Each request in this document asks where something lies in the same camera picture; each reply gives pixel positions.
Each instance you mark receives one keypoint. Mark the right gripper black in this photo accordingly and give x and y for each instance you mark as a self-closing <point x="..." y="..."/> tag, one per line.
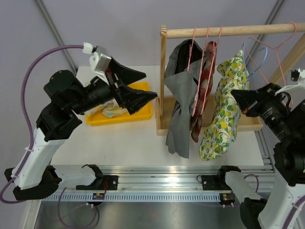
<point x="248" y="99"/>

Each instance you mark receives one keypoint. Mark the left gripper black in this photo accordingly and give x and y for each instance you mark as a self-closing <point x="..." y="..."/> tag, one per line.
<point x="134" y="99"/>

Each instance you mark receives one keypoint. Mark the blue hanger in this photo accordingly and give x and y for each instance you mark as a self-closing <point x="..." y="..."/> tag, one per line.
<point x="259" y="64"/>

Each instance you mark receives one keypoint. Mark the pastel tie-dye skirt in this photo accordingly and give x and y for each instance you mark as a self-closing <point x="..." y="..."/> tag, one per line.
<point x="109" y="109"/>

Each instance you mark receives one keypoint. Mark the lemon print skirt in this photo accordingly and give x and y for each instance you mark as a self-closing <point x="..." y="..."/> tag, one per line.
<point x="219" y="136"/>

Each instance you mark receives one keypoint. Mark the red plaid skirt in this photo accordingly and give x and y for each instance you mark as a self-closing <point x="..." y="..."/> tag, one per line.
<point x="205" y="90"/>

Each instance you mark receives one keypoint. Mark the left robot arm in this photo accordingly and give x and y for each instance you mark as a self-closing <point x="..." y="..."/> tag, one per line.
<point x="34" y="177"/>

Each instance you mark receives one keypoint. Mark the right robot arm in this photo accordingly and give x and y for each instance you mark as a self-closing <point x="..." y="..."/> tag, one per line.
<point x="287" y="198"/>

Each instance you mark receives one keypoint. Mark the grey skirt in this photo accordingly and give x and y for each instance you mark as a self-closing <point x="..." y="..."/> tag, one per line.
<point x="182" y="84"/>

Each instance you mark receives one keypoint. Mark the wooden clothes rack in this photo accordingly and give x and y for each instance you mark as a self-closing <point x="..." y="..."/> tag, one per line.
<point x="165" y="103"/>

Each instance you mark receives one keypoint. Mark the yellow plastic tray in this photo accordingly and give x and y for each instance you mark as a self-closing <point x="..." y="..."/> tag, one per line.
<point x="99" y="119"/>

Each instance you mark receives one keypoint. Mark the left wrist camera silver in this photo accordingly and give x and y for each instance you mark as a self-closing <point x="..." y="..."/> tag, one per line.
<point x="99" y="62"/>

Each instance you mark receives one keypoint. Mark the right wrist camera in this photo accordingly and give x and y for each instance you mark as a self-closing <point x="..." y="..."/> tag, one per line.
<point x="298" y="76"/>

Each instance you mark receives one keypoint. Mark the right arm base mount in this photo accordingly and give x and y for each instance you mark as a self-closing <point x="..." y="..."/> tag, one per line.
<point x="231" y="179"/>

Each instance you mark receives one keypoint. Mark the aluminium rail frame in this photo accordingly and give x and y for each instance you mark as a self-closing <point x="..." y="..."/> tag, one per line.
<point x="140" y="158"/>

